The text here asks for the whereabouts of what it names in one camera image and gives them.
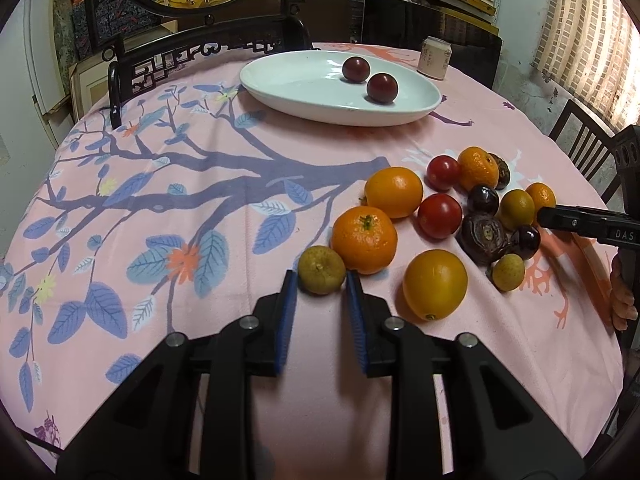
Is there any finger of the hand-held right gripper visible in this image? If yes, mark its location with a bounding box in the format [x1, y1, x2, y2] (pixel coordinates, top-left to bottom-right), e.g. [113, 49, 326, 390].
[537, 204, 613, 247]

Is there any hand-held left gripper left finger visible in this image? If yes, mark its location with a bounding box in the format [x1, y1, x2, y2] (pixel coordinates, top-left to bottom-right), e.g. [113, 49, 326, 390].
[56, 270, 300, 480]

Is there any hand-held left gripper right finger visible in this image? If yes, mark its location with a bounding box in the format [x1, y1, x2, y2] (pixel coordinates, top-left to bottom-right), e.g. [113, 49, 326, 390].
[346, 270, 586, 480]

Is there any small orange kumquat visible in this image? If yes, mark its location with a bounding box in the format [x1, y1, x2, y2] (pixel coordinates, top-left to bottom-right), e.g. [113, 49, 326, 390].
[525, 182, 557, 214]

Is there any yellow-green round fruit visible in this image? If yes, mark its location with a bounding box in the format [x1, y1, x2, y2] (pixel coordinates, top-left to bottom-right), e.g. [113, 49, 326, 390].
[500, 189, 537, 231]

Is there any mandarin with green stem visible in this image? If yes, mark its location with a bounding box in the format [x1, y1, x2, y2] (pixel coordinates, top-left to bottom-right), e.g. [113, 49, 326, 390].
[330, 205, 399, 276]

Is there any dark red plum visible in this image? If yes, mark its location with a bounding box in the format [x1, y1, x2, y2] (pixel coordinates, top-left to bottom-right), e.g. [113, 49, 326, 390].
[342, 56, 371, 84]
[366, 73, 399, 105]
[467, 184, 501, 216]
[509, 225, 542, 261]

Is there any large dark water chestnut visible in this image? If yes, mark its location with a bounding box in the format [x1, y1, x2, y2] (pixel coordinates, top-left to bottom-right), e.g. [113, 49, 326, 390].
[459, 212, 510, 267]

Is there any bumpy mandarin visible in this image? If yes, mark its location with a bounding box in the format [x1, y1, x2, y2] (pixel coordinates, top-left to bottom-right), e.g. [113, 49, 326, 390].
[457, 146, 500, 192]

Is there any red tomato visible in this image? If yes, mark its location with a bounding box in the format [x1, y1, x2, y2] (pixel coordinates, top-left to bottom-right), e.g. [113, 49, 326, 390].
[425, 155, 463, 192]
[417, 193, 464, 240]

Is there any large orange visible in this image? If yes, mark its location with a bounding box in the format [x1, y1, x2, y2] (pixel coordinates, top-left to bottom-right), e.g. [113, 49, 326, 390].
[364, 166, 424, 220]

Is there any white oval plate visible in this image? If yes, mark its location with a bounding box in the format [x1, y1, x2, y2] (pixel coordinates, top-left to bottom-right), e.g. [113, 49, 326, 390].
[239, 50, 443, 128]

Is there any person's right hand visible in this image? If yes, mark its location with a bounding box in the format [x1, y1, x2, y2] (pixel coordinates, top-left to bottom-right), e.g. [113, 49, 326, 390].
[609, 257, 640, 334]

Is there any slatted dark wooden chair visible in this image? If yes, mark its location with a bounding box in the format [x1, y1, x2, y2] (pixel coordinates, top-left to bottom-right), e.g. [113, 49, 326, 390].
[548, 99, 624, 206]

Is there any small dark water chestnut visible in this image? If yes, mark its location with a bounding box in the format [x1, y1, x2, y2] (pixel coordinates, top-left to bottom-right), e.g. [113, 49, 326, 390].
[487, 152, 511, 191]

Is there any carved dark wooden chair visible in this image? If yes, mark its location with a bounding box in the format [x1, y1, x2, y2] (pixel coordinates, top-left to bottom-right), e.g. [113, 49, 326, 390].
[107, 0, 314, 129]

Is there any leaning wooden picture frame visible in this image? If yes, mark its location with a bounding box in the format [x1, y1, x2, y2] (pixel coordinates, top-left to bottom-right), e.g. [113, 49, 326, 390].
[67, 25, 179, 122]

